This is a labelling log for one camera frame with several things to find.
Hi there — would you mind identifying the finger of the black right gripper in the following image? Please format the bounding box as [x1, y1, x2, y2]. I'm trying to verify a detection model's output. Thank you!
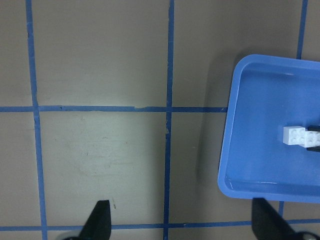
[306, 146, 320, 152]
[307, 125, 320, 131]

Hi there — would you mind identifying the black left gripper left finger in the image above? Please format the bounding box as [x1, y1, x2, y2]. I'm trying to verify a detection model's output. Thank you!
[78, 200, 112, 240]

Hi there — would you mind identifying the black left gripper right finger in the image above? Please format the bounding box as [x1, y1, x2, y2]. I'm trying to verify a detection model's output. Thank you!
[251, 198, 300, 240]

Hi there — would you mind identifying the white block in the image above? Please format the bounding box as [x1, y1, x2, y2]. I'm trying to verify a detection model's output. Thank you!
[282, 126, 306, 146]
[301, 130, 320, 148]

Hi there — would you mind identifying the blue plastic tray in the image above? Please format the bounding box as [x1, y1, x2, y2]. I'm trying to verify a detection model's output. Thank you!
[217, 54, 320, 203]

